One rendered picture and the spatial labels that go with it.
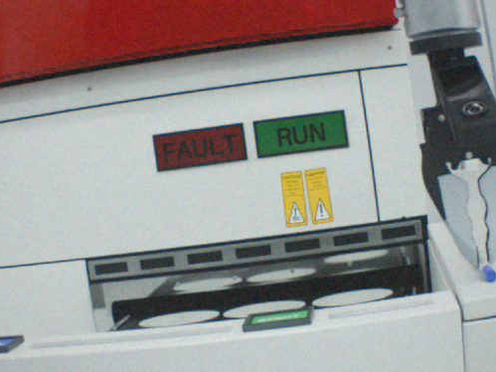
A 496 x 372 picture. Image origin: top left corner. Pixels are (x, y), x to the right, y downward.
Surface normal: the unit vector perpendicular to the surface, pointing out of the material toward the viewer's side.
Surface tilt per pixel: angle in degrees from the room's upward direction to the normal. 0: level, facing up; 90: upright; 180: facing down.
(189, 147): 90
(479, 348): 90
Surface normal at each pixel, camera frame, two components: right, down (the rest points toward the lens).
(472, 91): -0.23, -0.80
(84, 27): -0.11, 0.07
